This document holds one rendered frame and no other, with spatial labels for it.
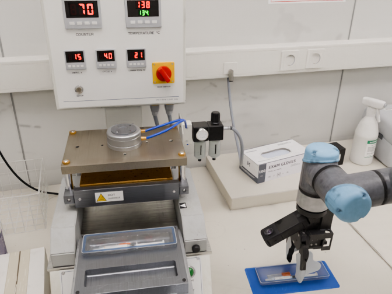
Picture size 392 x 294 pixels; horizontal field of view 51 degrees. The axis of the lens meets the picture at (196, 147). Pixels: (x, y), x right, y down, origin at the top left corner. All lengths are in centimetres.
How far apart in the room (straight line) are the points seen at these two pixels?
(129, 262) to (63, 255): 16
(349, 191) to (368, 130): 76
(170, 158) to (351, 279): 59
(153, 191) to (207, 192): 54
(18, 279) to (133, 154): 40
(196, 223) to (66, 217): 28
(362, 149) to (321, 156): 70
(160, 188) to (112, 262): 20
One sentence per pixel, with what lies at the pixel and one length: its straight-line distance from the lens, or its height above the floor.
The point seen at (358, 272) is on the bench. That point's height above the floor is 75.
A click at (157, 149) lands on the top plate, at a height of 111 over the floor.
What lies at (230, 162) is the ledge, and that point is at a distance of 153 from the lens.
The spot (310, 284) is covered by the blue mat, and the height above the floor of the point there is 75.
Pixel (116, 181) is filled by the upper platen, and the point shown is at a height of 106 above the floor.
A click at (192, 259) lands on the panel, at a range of 92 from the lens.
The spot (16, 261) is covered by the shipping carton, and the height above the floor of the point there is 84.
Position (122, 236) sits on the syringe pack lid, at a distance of 85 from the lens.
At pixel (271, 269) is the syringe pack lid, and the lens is 113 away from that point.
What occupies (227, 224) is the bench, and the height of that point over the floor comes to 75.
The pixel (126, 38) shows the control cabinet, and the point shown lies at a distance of 102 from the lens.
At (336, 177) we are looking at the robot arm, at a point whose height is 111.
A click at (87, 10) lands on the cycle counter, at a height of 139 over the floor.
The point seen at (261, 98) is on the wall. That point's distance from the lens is 157.
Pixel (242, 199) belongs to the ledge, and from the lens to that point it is 134.
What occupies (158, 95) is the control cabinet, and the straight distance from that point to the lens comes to 106.
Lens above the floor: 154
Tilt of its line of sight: 27 degrees down
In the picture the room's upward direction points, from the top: 1 degrees clockwise
